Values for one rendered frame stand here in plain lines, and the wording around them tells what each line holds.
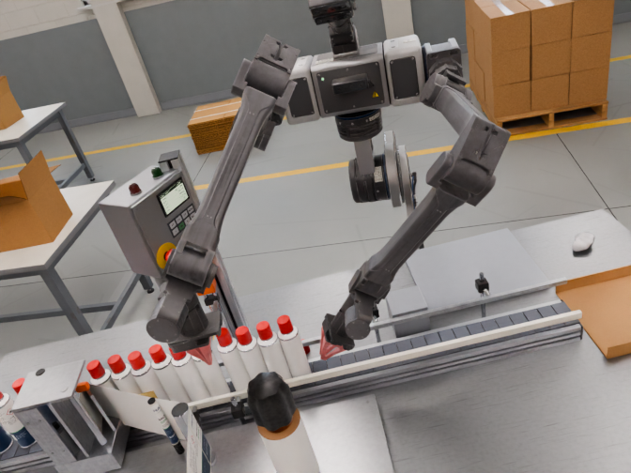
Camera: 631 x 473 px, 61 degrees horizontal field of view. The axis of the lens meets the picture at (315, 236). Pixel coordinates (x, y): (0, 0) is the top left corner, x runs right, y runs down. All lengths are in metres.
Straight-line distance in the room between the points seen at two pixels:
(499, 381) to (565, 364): 0.17
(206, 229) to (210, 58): 5.89
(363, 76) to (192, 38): 5.42
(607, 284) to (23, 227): 2.45
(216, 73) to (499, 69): 3.65
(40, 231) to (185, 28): 4.33
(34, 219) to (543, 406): 2.30
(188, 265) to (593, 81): 3.96
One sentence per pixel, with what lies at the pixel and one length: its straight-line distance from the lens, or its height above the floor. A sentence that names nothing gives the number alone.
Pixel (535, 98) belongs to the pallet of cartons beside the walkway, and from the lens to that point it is 4.49.
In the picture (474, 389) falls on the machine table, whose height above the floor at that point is 0.83.
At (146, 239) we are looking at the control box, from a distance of 1.18.
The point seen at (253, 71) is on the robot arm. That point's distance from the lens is 1.04.
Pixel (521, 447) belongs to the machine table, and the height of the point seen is 0.83.
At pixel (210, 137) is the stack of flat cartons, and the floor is 0.15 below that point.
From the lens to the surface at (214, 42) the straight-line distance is 6.73.
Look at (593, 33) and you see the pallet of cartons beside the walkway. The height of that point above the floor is 0.65.
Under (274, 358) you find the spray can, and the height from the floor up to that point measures 1.00.
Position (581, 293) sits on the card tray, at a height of 0.83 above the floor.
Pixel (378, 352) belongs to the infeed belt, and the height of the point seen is 0.88.
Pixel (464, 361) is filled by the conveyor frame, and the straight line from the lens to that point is 1.44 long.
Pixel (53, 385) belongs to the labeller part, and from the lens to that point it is 1.36.
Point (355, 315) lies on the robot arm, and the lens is 1.23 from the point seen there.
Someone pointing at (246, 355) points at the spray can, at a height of 1.03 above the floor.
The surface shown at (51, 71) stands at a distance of 7.65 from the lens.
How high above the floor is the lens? 1.92
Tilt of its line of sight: 33 degrees down
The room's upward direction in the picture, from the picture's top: 15 degrees counter-clockwise
